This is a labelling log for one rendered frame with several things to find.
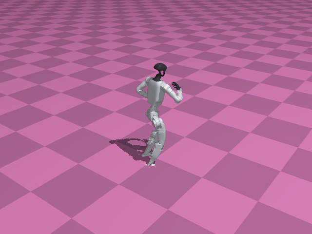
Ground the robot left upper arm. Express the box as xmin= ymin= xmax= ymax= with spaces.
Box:
xmin=136 ymin=77 xmax=151 ymax=94

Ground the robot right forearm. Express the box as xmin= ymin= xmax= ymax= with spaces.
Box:
xmin=177 ymin=88 xmax=183 ymax=100

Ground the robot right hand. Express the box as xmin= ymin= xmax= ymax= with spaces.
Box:
xmin=172 ymin=82 xmax=181 ymax=90

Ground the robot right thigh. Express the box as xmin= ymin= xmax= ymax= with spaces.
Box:
xmin=152 ymin=116 xmax=166 ymax=147

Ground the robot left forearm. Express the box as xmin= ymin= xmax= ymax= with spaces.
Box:
xmin=140 ymin=89 xmax=147 ymax=98

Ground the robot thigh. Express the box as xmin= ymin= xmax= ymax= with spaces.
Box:
xmin=152 ymin=116 xmax=166 ymax=147
xmin=145 ymin=112 xmax=159 ymax=138

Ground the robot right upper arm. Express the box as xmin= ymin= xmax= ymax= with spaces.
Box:
xmin=160 ymin=83 xmax=182 ymax=103

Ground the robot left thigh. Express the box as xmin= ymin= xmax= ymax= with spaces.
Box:
xmin=145 ymin=112 xmax=159 ymax=138

